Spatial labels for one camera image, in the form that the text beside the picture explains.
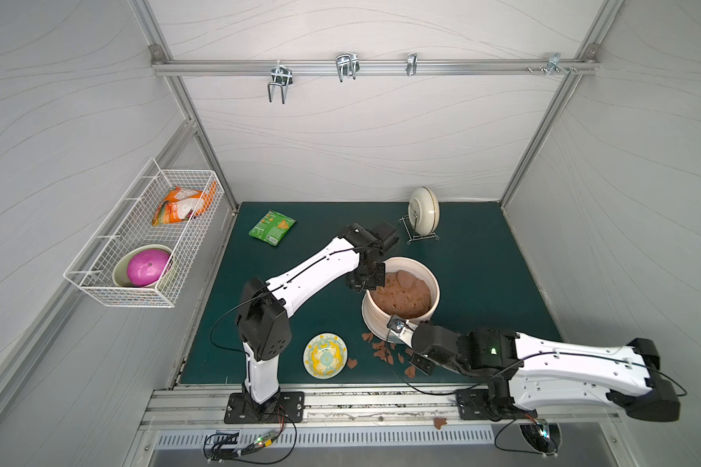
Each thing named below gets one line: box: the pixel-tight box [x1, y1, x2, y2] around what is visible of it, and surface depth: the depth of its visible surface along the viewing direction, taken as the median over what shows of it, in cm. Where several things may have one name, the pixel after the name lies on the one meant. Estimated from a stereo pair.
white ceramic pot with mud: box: [361, 256, 442, 344], surface depth 84 cm
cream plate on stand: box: [407, 185, 441, 237], surface depth 100 cm
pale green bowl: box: [111, 244, 173, 288], surface depth 59 cm
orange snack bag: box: [151, 180, 218, 227], surface depth 73 cm
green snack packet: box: [248, 210, 297, 247], surface depth 113 cm
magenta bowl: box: [126, 249, 171, 288], surface depth 58 cm
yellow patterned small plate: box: [301, 331, 349, 381], surface depth 82 cm
